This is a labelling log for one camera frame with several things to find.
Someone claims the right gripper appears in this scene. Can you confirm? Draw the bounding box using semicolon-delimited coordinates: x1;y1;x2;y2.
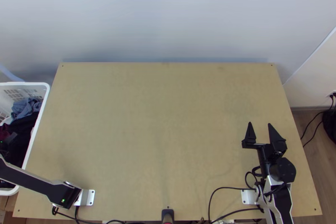
241;122;288;169

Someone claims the white laundry basket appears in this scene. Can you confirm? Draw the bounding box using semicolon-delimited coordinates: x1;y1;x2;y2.
0;82;51;196

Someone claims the heap of clothes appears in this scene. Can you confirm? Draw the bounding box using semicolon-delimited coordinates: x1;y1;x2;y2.
0;97;44;168

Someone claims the black cable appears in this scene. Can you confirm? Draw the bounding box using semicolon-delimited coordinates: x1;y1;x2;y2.
302;121;325;148
300;110;328;141
211;207;264;224
208;187;254;224
51;205;124;224

